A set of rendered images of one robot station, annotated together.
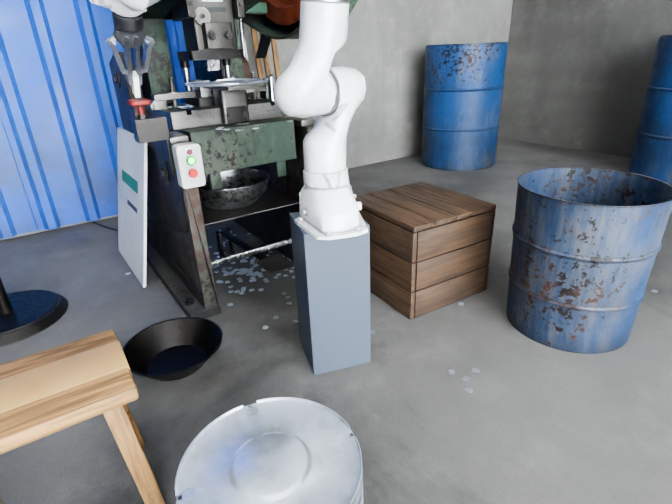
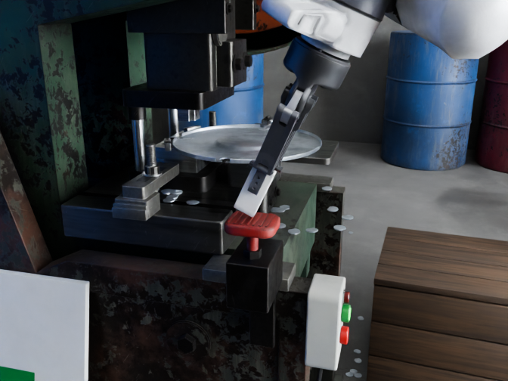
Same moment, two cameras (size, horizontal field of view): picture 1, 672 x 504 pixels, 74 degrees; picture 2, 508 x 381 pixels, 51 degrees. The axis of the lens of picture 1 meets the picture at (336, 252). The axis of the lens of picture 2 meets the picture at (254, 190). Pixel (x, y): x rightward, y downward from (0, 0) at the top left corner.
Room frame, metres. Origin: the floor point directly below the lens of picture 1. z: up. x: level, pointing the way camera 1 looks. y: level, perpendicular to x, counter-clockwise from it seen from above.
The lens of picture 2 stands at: (0.94, 1.02, 1.03)
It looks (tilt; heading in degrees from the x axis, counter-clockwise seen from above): 19 degrees down; 319
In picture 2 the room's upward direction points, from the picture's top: straight up
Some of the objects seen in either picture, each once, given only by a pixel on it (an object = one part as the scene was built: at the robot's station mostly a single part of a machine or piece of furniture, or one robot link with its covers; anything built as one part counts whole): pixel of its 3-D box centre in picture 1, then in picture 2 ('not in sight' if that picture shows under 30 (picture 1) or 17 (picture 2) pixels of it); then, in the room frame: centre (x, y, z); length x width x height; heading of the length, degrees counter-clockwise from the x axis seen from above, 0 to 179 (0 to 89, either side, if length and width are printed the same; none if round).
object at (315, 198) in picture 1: (331, 198); not in sight; (1.13, 0.01, 0.52); 0.22 x 0.19 x 0.14; 16
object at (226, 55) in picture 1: (210, 58); (182, 98); (1.82, 0.43, 0.86); 0.20 x 0.16 x 0.05; 123
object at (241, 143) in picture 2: (227, 82); (246, 141); (1.71, 0.36, 0.78); 0.29 x 0.29 x 0.01
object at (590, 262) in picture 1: (577, 256); not in sight; (1.30, -0.78, 0.24); 0.42 x 0.42 x 0.48
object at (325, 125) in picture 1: (334, 118); not in sight; (1.19, -0.01, 0.71); 0.18 x 0.11 x 0.25; 130
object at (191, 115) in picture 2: (213, 65); (189, 109); (1.81, 0.43, 0.84); 0.05 x 0.03 x 0.04; 123
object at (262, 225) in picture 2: (141, 112); (252, 243); (1.44, 0.58, 0.72); 0.07 x 0.06 x 0.08; 33
